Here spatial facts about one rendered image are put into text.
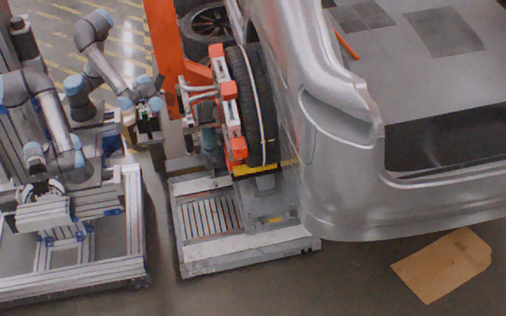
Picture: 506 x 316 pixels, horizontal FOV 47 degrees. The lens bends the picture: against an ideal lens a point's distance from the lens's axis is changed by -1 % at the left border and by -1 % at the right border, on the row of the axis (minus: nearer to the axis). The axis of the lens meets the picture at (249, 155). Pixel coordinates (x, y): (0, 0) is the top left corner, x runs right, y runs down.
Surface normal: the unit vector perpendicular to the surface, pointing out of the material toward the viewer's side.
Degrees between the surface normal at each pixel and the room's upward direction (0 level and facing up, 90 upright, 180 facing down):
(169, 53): 90
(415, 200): 96
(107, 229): 0
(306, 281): 0
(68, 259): 0
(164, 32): 90
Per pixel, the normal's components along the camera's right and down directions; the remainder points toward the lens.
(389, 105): -0.01, -0.47
